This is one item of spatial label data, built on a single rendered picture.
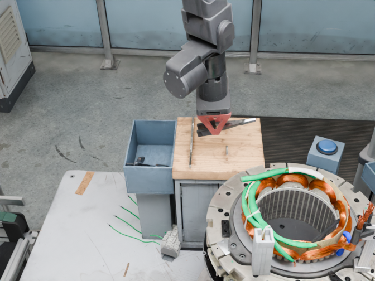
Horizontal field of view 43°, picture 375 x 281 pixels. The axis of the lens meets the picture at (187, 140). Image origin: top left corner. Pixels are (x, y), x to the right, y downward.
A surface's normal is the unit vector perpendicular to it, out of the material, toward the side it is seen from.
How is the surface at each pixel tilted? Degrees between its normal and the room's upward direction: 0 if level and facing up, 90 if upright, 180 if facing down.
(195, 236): 90
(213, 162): 0
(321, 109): 0
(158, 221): 90
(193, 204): 90
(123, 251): 0
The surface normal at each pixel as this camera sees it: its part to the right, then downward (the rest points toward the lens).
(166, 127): -0.05, 0.65
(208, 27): -0.66, 0.62
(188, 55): -0.14, -0.66
